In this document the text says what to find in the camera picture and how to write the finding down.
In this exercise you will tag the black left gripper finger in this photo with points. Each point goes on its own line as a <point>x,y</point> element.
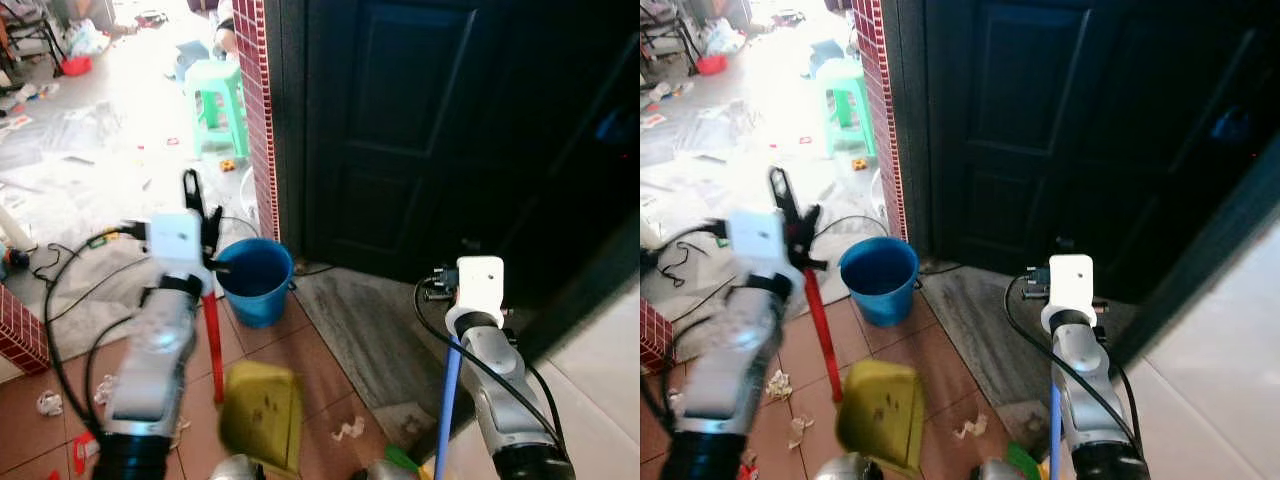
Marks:
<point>811,225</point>
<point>213,225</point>
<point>783,190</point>
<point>193,188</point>

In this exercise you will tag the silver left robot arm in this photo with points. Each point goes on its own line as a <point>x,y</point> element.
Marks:
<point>150,370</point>
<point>725,380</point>

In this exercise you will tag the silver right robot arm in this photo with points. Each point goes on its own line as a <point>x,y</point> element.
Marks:
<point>505,400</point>
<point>1085,400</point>

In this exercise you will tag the blue plastic bucket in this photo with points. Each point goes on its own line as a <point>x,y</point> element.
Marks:
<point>255,285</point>
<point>880,285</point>

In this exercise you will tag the red tiled pillar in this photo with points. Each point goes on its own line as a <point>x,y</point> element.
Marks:
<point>885,110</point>
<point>255,110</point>

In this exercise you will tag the green plastic stool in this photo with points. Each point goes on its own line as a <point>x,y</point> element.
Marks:
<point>843,80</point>
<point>212,80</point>

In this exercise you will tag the crumpled white paper scrap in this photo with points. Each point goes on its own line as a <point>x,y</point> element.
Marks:
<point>348,430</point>
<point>778,385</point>
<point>799,430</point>
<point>970,428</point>
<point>48,403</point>

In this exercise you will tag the red plastic basin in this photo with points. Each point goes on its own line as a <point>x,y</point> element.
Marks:
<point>76,66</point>
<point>711,65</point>

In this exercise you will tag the white plastic bag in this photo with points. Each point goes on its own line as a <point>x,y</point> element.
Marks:
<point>724,38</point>
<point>88,38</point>

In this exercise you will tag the grey door mat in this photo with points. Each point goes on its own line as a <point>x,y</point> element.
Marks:
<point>980,320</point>
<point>370,330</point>

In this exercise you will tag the dark metal chair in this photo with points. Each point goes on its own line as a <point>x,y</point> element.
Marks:
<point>665,28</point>
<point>25,30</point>

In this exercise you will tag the silver robot left knee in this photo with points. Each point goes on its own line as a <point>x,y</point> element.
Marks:
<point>845,468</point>
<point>238,469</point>

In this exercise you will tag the silver robot knee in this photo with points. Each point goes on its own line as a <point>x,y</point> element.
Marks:
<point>238,469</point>
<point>390,472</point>
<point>997,471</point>
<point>845,468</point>

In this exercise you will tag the red wrapper scrap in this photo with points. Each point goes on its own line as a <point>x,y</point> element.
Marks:
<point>749,465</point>
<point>84,450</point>

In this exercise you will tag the dark panelled door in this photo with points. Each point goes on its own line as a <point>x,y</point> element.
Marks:
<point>420,130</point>
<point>1060,130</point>

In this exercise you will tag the green broom head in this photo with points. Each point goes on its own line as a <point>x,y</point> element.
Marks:
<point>1022,460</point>
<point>402,458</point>

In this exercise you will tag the silver robot right knee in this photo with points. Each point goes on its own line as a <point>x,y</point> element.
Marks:
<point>390,472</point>
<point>997,471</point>

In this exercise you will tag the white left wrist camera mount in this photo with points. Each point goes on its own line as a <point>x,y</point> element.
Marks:
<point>758,245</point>
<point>176,240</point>

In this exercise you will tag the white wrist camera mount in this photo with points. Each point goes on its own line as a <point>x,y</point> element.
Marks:
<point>758,245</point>
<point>480,285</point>
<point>1070,285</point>
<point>176,240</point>

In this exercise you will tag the low red tiled wall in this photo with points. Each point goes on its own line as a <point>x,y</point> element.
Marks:
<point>20,335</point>
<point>654,340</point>

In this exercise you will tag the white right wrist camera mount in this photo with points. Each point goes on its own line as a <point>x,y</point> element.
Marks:
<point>480,285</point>
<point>1070,285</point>

